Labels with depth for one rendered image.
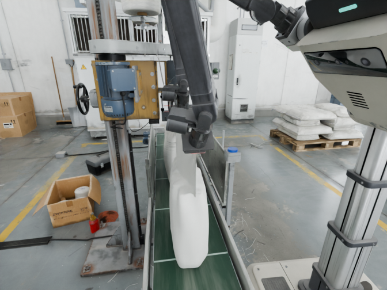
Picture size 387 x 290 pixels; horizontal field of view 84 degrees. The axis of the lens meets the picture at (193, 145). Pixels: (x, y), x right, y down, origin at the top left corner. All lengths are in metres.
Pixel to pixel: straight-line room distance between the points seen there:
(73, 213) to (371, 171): 2.07
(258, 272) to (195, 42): 1.22
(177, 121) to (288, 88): 5.71
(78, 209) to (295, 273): 1.71
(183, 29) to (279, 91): 5.70
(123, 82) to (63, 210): 1.48
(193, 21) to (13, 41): 5.63
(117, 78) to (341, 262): 1.17
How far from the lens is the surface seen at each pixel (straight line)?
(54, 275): 1.92
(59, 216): 2.24
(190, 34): 0.47
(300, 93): 6.44
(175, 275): 1.20
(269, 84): 5.94
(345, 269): 1.17
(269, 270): 1.43
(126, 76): 0.99
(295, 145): 3.77
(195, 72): 0.49
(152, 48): 1.13
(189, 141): 0.68
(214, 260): 1.25
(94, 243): 1.99
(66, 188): 2.57
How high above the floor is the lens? 1.33
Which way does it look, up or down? 21 degrees down
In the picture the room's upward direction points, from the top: straight up
